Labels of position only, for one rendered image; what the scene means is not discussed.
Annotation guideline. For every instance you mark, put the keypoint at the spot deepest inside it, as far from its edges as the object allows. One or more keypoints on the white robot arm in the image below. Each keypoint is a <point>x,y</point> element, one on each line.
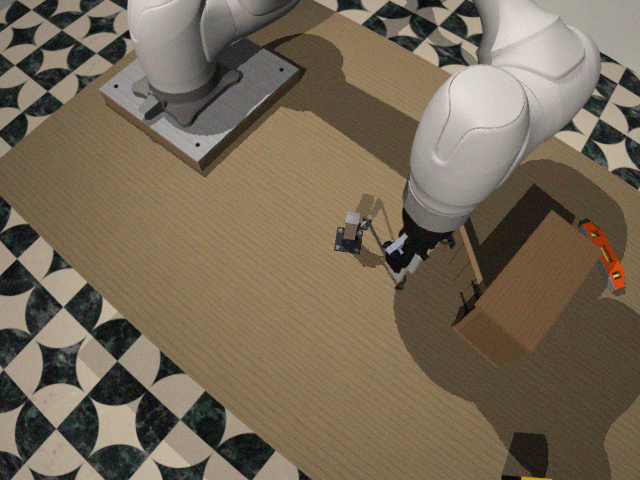
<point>471,135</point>

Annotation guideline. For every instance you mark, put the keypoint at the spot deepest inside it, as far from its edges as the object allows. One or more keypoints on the orange spirit level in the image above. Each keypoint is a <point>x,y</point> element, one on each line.
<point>608,262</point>

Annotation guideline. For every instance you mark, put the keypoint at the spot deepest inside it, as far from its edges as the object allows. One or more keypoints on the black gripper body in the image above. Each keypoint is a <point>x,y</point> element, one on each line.
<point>416,233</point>

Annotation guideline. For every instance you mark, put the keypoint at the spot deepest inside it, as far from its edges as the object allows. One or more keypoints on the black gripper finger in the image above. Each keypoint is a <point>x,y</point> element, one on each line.
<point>399,255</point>
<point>421,254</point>

